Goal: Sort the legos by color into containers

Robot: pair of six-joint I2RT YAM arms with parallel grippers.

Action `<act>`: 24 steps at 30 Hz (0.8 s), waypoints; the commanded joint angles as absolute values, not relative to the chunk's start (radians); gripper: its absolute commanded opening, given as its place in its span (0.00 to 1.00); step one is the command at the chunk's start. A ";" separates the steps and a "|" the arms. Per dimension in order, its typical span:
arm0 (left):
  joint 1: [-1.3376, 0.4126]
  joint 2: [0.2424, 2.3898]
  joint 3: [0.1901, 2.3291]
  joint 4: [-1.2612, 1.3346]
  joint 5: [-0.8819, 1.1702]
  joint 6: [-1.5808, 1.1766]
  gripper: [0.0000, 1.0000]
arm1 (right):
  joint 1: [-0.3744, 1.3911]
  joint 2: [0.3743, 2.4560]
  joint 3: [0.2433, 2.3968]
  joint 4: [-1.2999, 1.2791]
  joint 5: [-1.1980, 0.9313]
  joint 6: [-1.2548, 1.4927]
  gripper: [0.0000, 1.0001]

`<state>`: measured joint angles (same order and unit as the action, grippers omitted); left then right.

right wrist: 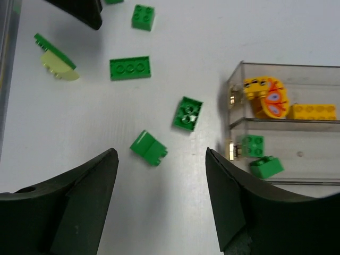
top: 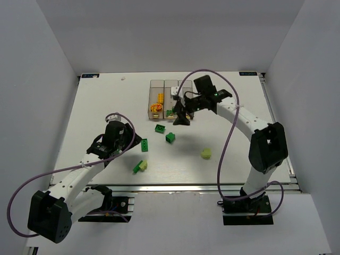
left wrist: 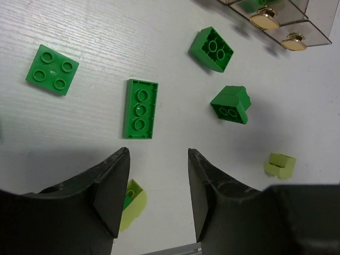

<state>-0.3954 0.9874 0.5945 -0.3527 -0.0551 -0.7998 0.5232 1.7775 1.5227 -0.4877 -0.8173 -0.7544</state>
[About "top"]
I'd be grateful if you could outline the green flat lego plate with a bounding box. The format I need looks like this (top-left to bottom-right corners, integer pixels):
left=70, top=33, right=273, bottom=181
left=133, top=160, right=143, bottom=174

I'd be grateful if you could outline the green long lego brick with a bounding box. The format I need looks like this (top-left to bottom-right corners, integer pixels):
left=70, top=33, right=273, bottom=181
left=141, top=139, right=148, bottom=152

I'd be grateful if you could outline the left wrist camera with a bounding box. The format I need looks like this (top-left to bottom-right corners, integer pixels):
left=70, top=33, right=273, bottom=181
left=105, top=113, right=121, bottom=123

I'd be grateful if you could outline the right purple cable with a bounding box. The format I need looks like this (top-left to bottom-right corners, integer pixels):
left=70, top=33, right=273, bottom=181
left=177, top=69, right=284, bottom=219

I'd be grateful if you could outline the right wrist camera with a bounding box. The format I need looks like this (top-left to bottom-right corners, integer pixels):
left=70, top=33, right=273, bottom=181
left=171, top=86, right=183, bottom=100

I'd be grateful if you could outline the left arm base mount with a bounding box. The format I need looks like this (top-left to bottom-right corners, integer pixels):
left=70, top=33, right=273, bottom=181
left=78, top=185, right=133, bottom=223

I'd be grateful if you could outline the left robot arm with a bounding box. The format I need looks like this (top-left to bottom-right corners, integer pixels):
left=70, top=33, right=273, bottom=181
left=28, top=121, right=142, bottom=243

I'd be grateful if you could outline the light green sloped lego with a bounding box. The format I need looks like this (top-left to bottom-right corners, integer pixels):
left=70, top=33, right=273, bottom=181
left=200, top=148, right=212, bottom=160

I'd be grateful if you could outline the yellow lego brick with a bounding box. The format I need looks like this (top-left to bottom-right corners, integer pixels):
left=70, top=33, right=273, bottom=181
left=157, top=93, right=164, bottom=104

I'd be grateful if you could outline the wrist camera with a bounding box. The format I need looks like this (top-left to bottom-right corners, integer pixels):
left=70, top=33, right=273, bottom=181
left=105, top=113, right=121, bottom=123
left=171, top=86, right=183, bottom=100

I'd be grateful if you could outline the clear container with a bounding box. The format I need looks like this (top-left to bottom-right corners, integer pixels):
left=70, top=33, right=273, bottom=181
left=148, top=80, right=164, bottom=119
left=178, top=79, right=196, bottom=120
left=163, top=80, right=179, bottom=119

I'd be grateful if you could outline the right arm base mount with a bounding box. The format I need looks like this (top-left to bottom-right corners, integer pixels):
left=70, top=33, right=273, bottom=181
left=217, top=195, right=274, bottom=226

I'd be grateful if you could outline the green sloped lego brick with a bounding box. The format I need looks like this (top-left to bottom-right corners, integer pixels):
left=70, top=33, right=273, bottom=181
left=165, top=132, right=176, bottom=144

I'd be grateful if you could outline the blue label sticker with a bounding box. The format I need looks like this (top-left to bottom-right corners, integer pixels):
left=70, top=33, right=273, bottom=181
left=81, top=73, right=99, bottom=79
left=239, top=71, right=258, bottom=76

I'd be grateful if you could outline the left clear container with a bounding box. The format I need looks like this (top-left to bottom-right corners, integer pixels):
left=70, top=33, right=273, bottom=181
left=148, top=80, right=164, bottom=119

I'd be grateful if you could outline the right blue label sticker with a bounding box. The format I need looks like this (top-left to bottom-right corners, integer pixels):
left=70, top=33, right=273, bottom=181
left=239, top=71, right=258, bottom=76

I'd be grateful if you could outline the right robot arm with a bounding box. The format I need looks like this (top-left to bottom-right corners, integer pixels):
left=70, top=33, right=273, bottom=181
left=171, top=75, right=288, bottom=199

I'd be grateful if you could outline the orange round lego piece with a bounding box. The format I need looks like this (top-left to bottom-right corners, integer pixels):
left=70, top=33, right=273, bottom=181
left=150, top=103, right=163, bottom=112

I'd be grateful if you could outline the right clear container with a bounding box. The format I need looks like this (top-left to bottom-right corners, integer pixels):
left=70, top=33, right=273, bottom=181
left=178, top=79, right=196, bottom=120

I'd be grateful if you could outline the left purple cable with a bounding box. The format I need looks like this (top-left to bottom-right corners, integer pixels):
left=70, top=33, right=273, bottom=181
left=6, top=113, right=136, bottom=237

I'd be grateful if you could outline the light green lego on plate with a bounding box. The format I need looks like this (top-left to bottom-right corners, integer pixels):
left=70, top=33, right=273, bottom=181
left=139, top=160, right=148, bottom=172

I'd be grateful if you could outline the purple cable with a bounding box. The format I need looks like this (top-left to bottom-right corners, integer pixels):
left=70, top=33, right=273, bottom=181
left=177, top=69, right=284, bottom=219
left=6, top=113, right=136, bottom=237

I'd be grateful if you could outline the green 2x3 lego brick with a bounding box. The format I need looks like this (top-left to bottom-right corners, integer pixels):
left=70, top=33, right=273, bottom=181
left=155, top=124, right=166, bottom=134

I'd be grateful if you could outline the left blue label sticker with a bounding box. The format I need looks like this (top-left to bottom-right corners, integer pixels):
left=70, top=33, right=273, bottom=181
left=81, top=73, right=99, bottom=79

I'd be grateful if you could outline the middle clear container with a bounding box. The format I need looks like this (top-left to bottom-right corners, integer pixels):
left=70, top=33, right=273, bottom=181
left=163, top=80, right=179, bottom=119

